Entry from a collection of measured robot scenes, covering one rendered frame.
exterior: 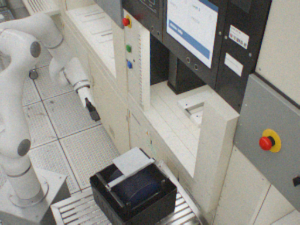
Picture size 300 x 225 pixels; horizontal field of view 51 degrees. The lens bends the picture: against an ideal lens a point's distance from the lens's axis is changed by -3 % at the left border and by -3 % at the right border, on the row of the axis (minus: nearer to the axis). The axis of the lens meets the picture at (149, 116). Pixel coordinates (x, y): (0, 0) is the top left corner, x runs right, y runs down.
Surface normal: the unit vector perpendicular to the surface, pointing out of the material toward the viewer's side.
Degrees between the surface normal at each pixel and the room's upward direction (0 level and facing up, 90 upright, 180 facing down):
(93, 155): 0
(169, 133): 0
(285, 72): 90
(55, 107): 0
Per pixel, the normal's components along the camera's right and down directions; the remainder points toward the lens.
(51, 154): 0.00, -0.73
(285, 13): -0.88, 0.33
